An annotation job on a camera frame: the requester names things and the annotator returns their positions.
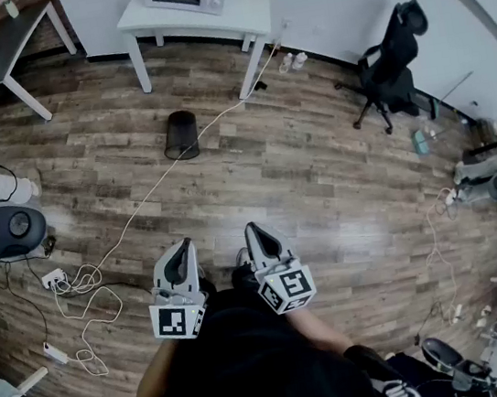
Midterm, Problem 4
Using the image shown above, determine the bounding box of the black mesh waste bin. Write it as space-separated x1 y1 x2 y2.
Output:
157 107 203 164

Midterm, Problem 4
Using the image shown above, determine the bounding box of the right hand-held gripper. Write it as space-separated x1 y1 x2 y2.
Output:
242 213 319 320

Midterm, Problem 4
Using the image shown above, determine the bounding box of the green dustpan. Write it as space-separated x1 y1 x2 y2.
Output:
409 125 441 157

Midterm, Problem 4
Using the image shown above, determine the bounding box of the broom with grey handle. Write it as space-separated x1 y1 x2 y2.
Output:
424 70 481 121

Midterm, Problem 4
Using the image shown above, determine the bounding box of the person's right forearm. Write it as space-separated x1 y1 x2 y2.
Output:
286 300 356 363

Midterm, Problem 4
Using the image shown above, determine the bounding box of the black office chair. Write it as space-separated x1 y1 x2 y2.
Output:
321 0 445 142

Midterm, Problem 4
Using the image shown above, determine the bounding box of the person's black clothing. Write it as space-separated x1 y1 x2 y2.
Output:
89 238 399 397

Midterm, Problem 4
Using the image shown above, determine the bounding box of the white spray bottle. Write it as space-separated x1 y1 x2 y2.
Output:
0 0 21 21

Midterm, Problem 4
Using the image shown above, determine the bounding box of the thin white looped cable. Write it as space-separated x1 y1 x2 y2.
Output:
53 281 135 382

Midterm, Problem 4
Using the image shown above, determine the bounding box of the long white cable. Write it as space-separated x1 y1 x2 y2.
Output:
22 25 323 299

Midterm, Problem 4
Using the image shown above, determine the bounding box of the white power adapter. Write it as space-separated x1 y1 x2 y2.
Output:
41 338 71 369

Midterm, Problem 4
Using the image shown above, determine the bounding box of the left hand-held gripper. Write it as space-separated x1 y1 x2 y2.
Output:
139 235 216 348

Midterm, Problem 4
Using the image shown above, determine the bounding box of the person's left forearm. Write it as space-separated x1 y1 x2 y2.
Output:
126 337 187 397

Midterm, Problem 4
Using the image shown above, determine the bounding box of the clear plastic bottle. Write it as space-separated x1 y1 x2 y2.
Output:
277 52 297 75
291 51 311 71

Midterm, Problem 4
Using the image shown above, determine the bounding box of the grey rounded machine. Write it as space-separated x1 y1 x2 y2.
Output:
0 198 52 260

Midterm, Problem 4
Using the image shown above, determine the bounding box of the person's right shoe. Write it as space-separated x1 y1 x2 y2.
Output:
233 246 254 270

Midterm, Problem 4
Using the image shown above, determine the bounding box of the white power strip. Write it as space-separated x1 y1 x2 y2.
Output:
39 266 71 292

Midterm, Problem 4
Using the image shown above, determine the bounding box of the dark desk with white legs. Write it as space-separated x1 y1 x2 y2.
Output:
0 0 88 129

